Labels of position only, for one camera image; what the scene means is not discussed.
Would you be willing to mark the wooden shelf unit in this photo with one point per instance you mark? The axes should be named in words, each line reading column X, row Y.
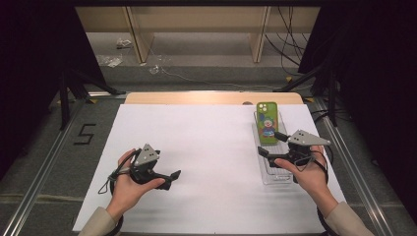
column 196, row 19

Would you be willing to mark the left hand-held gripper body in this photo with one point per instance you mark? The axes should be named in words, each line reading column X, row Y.
column 146, row 157

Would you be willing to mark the yellow tape piece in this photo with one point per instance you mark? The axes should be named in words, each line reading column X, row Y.
column 288, row 79
column 92, row 101
column 308, row 99

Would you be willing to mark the black metal stand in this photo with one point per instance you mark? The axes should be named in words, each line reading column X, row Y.
column 64, row 105
column 332, row 98

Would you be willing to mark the clear plastic tray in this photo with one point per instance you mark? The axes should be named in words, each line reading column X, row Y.
column 277, row 172

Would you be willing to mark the crumpled clear plastic scrap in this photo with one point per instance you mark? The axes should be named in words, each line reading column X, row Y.
column 110, row 61
column 154, row 69
column 123, row 43

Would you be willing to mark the aluminium floor rail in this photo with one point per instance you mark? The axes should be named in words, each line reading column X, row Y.
column 36, row 187
column 360, row 183

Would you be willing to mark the person's left hand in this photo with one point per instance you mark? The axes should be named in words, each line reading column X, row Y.
column 126, row 193

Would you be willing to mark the person's right hand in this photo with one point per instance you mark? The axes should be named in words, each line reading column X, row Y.
column 311, row 178

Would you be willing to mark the green clown phone case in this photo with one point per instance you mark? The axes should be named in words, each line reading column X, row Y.
column 267, row 123

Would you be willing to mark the black curtain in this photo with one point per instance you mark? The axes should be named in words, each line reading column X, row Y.
column 29, row 65
column 377, row 82

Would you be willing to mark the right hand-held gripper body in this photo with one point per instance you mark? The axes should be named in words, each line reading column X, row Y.
column 306, row 139

